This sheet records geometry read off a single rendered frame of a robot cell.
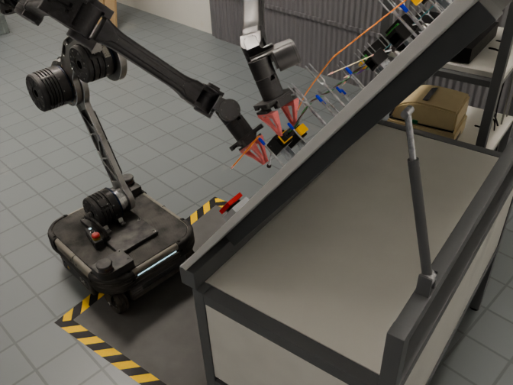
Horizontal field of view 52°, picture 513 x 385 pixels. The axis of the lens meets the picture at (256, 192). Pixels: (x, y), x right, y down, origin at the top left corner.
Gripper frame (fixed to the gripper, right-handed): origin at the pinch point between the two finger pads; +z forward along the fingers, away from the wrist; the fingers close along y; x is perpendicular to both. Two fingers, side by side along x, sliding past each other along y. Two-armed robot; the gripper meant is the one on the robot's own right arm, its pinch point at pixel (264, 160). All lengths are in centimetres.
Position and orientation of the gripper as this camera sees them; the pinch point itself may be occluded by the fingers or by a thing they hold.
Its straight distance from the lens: 152.6
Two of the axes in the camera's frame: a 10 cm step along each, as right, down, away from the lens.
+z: 6.0, 7.9, 1.0
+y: 6.6, -5.7, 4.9
